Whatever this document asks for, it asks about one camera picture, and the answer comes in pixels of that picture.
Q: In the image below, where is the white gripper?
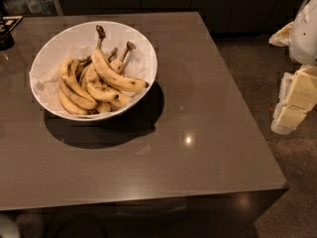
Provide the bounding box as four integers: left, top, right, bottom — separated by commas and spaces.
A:
268, 0, 317, 135

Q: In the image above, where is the long yellow banana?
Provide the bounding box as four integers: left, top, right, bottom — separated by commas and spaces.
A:
91, 25, 149, 92

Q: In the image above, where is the banana with upright stem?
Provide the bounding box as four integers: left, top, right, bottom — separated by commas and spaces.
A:
110, 42, 136, 73

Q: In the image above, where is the small bottom banana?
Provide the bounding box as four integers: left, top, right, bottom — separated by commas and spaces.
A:
96, 102, 111, 113

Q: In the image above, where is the middle yellow banana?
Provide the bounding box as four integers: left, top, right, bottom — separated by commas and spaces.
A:
85, 64, 119, 102

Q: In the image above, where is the white bowl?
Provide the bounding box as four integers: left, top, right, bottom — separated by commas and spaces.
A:
30, 21, 158, 122

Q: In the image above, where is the lower left yellow banana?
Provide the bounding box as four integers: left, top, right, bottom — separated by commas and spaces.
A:
58, 88, 88, 115

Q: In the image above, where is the left spotted yellow banana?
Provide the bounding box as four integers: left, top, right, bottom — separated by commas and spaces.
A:
57, 58, 97, 109

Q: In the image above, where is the shelf with bottles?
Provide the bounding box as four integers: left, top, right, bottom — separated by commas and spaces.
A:
0, 0, 62, 16

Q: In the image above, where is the black object at left edge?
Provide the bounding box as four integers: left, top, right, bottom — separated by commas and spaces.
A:
0, 16, 22, 51

